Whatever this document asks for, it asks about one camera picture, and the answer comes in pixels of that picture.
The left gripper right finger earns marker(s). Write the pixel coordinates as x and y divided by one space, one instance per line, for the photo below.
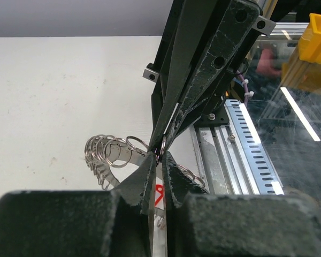
202 224

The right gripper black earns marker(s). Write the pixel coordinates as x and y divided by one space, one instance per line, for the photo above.
204 43

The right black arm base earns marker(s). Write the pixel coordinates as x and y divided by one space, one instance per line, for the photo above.
216 118

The aluminium rail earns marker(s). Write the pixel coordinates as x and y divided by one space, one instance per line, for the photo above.
218 164

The metal disc with keyrings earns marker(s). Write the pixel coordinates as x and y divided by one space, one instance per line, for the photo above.
131 173

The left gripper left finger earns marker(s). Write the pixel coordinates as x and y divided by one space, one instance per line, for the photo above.
54 223

